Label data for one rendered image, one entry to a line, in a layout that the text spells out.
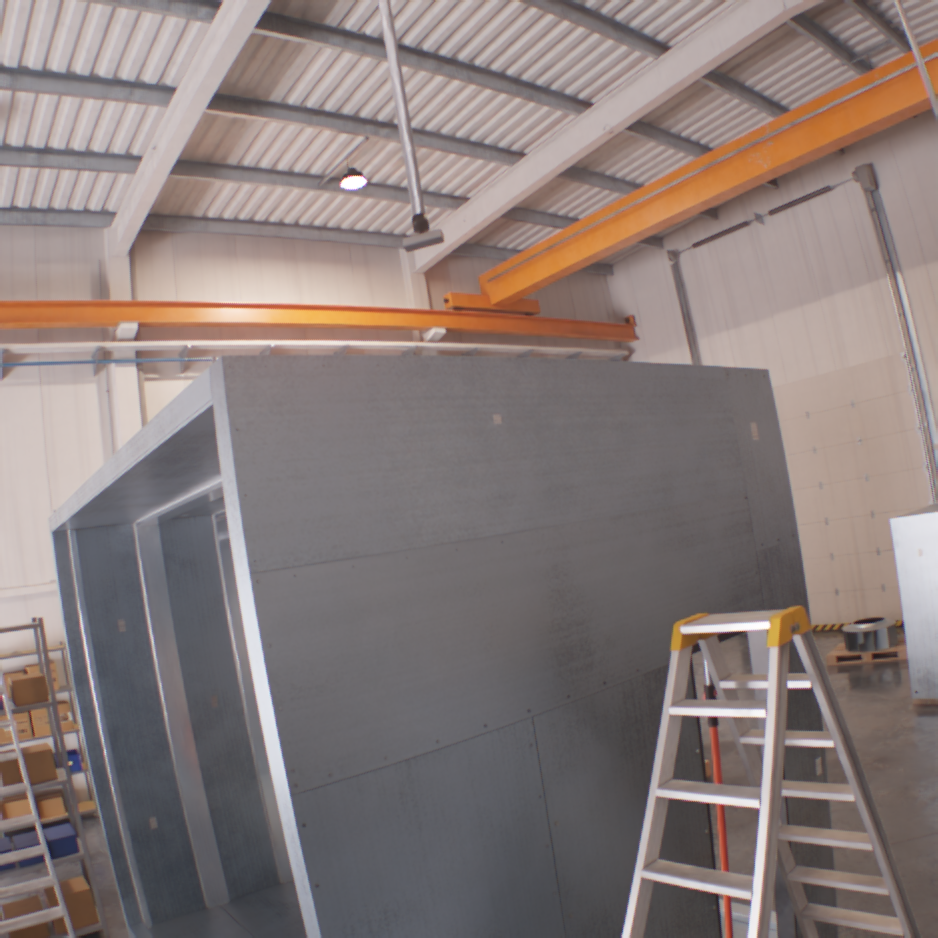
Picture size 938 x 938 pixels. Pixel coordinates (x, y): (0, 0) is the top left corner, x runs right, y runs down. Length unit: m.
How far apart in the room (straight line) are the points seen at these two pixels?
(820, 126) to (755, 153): 0.96
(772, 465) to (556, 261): 9.23
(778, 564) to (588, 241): 9.04
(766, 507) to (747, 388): 0.53
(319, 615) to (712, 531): 1.71
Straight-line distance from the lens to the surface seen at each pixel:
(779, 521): 3.62
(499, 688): 2.34
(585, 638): 2.57
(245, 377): 2.02
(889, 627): 11.83
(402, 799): 2.18
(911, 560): 8.89
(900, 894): 3.02
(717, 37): 9.84
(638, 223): 11.48
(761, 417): 3.63
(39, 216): 11.34
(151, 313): 10.83
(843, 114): 10.09
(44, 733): 9.90
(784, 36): 11.05
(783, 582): 3.60
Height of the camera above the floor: 2.65
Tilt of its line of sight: 4 degrees up
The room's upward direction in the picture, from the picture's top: 9 degrees counter-clockwise
